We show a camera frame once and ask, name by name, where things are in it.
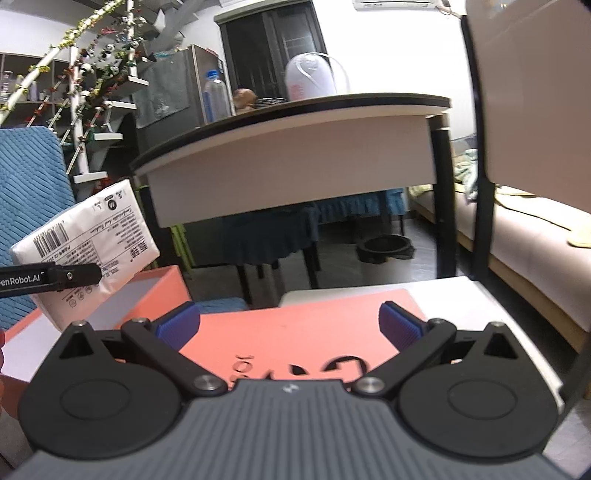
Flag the white air conditioner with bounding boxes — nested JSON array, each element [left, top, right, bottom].
[[352, 0, 445, 11]]

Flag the dark framed door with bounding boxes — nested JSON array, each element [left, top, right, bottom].
[[215, 8, 328, 100]]

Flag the grey wall shelf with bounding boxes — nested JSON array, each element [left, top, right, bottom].
[[0, 50, 72, 127]]

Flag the green stool legs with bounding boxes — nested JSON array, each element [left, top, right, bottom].
[[170, 223, 194, 269]]

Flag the brown round toy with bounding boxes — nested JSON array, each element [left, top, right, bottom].
[[232, 89, 258, 114]]

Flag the blue ribbed chair cover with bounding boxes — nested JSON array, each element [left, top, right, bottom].
[[0, 126, 78, 331]]

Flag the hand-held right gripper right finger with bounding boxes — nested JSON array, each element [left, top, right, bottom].
[[352, 301, 522, 398]]

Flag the clear plastic water bottle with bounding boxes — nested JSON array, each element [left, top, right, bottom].
[[202, 69, 232, 124]]

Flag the green crumpled cloth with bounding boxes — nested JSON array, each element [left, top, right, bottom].
[[454, 148, 481, 200]]

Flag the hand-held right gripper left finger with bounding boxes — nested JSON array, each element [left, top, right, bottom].
[[58, 301, 229, 398]]

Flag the grey cabinet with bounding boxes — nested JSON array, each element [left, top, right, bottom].
[[131, 44, 228, 131]]

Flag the white staircase with garland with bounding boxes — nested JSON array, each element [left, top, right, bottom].
[[0, 0, 195, 185]]

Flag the black trash bin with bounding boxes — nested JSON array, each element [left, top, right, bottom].
[[356, 234, 417, 285]]

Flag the white tissue packet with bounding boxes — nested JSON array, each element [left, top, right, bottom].
[[9, 179, 161, 332]]

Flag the white chair with black frame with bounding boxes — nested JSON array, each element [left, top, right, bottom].
[[278, 0, 591, 416]]

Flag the dark blue skirted chair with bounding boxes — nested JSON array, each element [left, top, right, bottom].
[[221, 203, 321, 291]]

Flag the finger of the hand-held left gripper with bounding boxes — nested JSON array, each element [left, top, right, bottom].
[[46, 262, 103, 291]]

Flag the orange box lid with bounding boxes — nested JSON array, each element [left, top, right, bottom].
[[178, 288, 430, 385]]

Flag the orange cardboard box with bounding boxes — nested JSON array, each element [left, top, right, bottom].
[[0, 264, 195, 386]]

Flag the white table with black top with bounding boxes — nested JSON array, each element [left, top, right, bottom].
[[129, 92, 459, 289]]

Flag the yellow cushion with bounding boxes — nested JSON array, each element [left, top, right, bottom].
[[565, 225, 591, 250]]

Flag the beige sofa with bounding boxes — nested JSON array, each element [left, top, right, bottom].
[[410, 137, 591, 354]]

